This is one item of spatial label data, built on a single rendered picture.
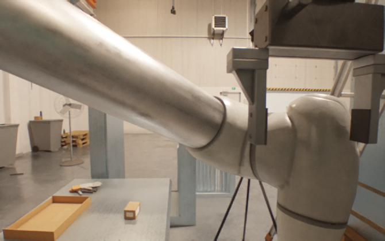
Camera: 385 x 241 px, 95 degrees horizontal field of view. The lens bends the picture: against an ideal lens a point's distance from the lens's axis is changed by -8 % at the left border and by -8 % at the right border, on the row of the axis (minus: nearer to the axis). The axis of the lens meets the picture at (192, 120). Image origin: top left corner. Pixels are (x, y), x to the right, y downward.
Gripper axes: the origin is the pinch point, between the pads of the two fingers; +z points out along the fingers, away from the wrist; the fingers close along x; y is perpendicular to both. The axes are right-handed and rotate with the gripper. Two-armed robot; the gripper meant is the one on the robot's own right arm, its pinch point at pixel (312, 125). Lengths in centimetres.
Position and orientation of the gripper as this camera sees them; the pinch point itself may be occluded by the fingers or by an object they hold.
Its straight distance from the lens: 25.5
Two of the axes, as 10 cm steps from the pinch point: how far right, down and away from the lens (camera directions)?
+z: -0.1, 10.0, 0.7
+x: 10.0, 0.0, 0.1
